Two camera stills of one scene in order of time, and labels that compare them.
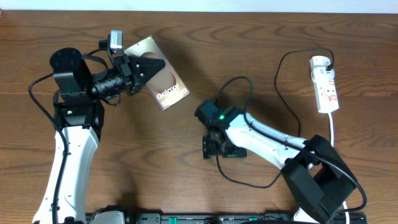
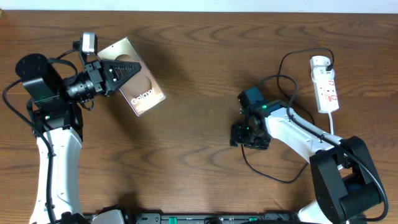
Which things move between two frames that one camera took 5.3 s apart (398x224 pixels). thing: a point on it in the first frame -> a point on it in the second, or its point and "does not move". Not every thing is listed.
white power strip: [326, 95] does not move
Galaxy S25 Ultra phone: [165, 86] -> [142, 91]
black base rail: [242, 218] does not move
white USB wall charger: [318, 65] does not move
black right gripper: [209, 149] -> [237, 137]
